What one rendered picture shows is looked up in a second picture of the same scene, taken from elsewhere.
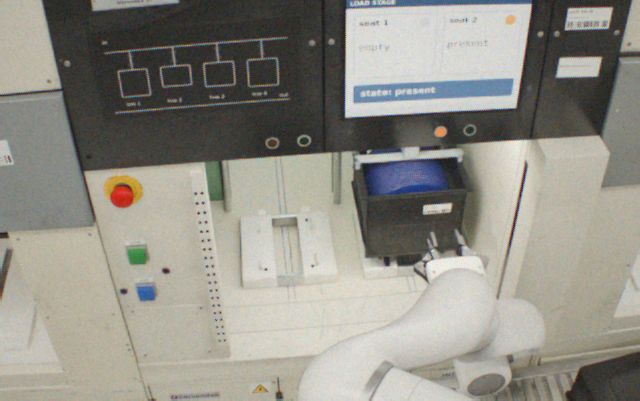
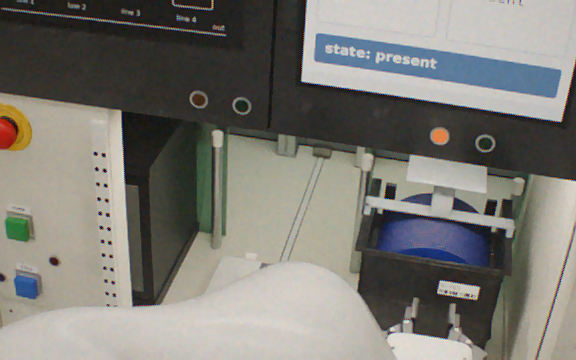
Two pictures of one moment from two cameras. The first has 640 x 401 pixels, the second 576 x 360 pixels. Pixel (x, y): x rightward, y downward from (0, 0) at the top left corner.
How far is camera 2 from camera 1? 0.46 m
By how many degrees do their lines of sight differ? 15
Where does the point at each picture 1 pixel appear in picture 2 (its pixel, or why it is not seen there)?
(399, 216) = (404, 288)
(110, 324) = not seen: outside the picture
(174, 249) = (66, 232)
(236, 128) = (153, 66)
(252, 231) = (229, 274)
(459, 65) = (476, 30)
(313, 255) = not seen: hidden behind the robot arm
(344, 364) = (24, 342)
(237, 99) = (156, 21)
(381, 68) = (358, 12)
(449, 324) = (233, 334)
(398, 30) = not seen: outside the picture
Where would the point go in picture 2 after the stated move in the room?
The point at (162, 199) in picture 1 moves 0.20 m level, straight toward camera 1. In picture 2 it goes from (55, 153) to (5, 249)
